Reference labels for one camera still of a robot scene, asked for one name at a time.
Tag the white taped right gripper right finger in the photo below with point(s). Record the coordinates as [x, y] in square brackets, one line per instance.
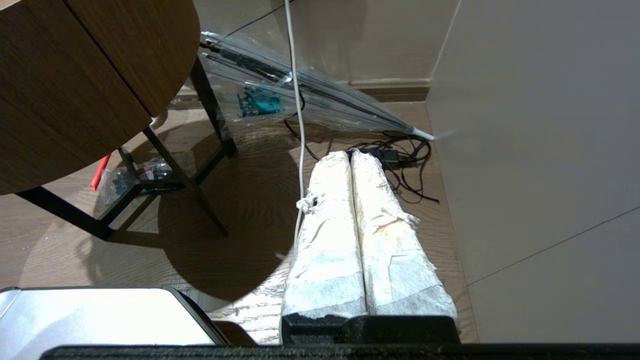
[390, 260]

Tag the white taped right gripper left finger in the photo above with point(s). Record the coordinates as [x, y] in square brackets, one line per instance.
[330, 240]

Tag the transparent folded umbrella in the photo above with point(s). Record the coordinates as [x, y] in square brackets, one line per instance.
[330, 105]

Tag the red stick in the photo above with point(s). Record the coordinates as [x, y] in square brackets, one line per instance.
[100, 172]

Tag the round wooden side table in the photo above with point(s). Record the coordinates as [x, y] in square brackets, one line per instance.
[75, 75]

